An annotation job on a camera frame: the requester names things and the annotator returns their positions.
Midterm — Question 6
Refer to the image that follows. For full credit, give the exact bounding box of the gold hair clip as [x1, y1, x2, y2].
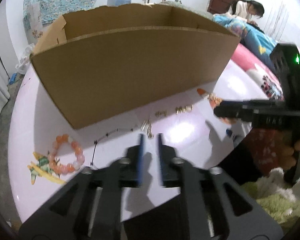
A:
[140, 119, 154, 139]

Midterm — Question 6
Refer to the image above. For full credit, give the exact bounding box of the gold flower earring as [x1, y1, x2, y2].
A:
[208, 93, 223, 106]

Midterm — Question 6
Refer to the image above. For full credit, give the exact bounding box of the silver rhinestone hair clip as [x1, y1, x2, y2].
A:
[175, 105, 193, 114]

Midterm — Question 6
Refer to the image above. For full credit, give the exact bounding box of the pink orange bead bracelet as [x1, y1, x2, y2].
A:
[47, 133, 86, 175]

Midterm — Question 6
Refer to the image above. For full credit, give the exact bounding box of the person right hand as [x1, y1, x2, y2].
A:
[275, 132, 300, 173]

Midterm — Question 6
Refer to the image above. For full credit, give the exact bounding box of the pink floral blanket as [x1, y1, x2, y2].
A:
[230, 42, 300, 100]

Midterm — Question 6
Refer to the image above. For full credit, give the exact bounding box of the blue patterned quilt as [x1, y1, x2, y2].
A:
[213, 14, 277, 71]

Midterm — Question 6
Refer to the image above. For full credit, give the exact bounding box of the brown cardboard box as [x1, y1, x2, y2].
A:
[30, 4, 240, 129]

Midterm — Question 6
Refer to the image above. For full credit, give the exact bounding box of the seated person white sweater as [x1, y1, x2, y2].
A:
[225, 0, 264, 27]

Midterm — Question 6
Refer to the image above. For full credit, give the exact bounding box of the white plastic bag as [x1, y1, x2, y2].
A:
[15, 43, 34, 75]

